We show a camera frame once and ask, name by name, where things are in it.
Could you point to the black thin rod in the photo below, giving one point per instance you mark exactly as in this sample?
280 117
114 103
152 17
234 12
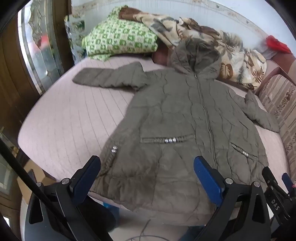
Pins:
20 170

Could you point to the striped floral back cushion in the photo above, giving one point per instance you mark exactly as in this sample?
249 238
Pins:
282 99

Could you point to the brown fleece cloth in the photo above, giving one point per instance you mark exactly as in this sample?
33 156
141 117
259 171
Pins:
128 12

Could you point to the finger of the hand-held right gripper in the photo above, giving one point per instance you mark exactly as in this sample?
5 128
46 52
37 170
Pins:
287 182
271 182

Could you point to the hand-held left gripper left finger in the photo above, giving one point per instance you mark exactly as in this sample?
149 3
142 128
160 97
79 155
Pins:
86 177

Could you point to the reddish brown pillow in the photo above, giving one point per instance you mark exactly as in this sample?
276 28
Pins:
161 56

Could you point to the cardboard box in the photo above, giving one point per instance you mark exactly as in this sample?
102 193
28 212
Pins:
34 176

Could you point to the grey cloth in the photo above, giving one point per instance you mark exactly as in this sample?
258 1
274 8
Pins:
266 52

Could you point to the beige leaf print blanket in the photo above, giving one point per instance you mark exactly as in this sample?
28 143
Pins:
231 46

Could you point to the green checkered pillow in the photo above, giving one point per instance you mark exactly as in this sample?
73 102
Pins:
118 37

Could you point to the clear floral plastic bag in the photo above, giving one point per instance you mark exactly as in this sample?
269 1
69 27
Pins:
72 37

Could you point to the red cloth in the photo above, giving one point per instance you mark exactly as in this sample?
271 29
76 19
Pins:
276 45

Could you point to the olive quilted hooded jacket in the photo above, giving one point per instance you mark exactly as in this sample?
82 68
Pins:
175 111

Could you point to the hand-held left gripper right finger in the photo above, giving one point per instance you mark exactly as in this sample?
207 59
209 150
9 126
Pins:
209 180

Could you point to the pink quilted sofa bed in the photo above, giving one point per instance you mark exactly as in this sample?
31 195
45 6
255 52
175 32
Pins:
69 120

